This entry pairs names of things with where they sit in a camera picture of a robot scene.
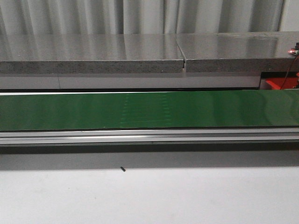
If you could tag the aluminium conveyor frame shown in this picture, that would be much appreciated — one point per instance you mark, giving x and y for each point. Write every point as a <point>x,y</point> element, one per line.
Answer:
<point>164,135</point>

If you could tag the small green circuit board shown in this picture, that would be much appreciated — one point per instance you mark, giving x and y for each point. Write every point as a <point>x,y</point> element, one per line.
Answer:
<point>293,51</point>

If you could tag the grey pleated curtain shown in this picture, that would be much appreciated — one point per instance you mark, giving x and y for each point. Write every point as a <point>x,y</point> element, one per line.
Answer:
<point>146,16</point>

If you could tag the green conveyor belt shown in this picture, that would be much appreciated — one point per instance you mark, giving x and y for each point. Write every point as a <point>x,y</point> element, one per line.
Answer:
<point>149,110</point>

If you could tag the grey stone counter slab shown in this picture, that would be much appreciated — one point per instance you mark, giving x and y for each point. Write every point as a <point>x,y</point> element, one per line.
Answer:
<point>149,53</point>

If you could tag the red plate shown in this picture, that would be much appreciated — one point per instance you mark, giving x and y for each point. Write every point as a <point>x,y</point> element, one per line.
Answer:
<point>280,83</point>

